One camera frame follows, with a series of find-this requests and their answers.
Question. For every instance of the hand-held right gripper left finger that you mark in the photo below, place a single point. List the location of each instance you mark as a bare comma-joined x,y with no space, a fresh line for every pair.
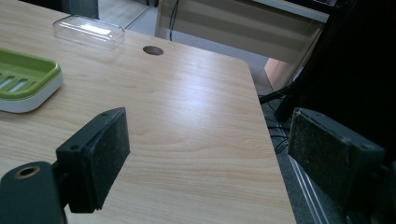
96,158

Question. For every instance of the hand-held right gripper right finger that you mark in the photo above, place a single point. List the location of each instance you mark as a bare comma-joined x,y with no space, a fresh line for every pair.
330,157

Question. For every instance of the green and white soap dish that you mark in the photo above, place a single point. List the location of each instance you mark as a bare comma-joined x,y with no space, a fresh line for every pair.
25,81

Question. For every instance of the clear plastic soap box lid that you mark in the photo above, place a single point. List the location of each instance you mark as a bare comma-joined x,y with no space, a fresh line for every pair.
88,32

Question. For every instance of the black stand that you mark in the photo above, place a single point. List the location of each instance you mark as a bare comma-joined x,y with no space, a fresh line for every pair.
345,62

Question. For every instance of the beige cabinet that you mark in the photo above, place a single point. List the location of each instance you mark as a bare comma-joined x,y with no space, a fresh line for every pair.
239,26

